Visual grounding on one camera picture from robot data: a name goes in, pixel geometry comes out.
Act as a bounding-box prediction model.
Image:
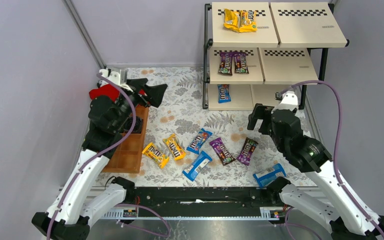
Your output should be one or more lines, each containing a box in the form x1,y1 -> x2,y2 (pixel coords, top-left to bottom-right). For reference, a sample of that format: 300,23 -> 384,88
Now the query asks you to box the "purple candy bag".
236,137 -> 259,166
209,137 -> 236,166

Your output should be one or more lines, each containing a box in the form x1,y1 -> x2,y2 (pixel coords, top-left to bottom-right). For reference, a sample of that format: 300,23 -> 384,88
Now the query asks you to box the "blue M&M candy bag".
186,128 -> 213,155

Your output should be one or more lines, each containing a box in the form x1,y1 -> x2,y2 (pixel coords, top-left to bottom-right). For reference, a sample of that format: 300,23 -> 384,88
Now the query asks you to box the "blue white candy bag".
182,151 -> 213,182

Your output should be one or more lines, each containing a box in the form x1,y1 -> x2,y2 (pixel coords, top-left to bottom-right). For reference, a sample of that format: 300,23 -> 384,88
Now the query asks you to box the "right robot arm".
247,103 -> 384,240

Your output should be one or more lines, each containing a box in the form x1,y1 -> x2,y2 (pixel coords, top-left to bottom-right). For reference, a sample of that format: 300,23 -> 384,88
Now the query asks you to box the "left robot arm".
31,78 -> 168,240

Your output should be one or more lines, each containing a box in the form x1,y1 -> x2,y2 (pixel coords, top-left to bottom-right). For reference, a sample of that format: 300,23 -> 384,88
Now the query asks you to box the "blue candy bag on shelf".
217,84 -> 232,104

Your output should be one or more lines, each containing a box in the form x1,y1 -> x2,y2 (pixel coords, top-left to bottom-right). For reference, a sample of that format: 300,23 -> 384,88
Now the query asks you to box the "yellow candy bag upright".
162,133 -> 186,161

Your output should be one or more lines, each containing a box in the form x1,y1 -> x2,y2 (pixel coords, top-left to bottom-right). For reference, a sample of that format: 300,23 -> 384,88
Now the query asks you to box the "brown candy bag right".
233,52 -> 249,74

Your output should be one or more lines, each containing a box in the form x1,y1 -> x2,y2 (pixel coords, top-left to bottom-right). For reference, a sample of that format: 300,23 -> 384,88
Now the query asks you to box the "brown candy bag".
218,52 -> 233,76
233,52 -> 249,74

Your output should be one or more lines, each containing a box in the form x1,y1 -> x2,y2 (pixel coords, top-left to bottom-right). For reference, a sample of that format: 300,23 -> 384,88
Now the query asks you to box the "brown candy bag left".
218,52 -> 233,76

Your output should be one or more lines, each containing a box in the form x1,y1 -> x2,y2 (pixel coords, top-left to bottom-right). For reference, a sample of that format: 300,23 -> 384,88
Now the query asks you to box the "yellow candy bag on mat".
142,142 -> 169,169

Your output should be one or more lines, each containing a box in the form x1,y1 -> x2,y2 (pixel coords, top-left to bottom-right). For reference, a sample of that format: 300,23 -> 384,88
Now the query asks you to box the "three-tier shelf rack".
202,1 -> 349,111

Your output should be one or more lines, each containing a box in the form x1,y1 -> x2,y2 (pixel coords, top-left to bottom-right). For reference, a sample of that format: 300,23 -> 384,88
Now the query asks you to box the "yellow candy bag right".
239,10 -> 257,33

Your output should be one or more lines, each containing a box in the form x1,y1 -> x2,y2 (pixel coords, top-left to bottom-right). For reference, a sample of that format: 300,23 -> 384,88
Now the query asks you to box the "yellow candy bag left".
223,8 -> 241,33

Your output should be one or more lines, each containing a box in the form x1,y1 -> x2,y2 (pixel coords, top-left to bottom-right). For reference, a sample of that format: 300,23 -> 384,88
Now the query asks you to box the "red cloth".
89,84 -> 120,102

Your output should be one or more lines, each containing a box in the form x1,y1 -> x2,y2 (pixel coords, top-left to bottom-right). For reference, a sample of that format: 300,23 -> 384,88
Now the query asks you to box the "floral table mat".
94,66 -> 317,188

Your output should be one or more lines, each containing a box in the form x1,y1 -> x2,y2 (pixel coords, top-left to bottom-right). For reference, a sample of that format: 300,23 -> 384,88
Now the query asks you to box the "wooden compartment tray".
102,105 -> 149,174

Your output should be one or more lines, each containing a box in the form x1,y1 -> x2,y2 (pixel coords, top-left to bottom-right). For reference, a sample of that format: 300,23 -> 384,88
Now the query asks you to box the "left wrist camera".
98,67 -> 127,87

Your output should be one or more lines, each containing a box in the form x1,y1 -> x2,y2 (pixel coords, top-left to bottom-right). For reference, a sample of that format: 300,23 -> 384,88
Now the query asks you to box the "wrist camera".
272,91 -> 299,112
98,67 -> 127,87

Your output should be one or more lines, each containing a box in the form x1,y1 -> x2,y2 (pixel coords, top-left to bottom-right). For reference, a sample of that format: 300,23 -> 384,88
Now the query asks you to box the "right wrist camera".
272,91 -> 299,112

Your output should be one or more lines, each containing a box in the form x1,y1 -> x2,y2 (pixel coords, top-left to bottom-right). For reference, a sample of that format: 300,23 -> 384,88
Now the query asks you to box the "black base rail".
112,176 -> 292,220

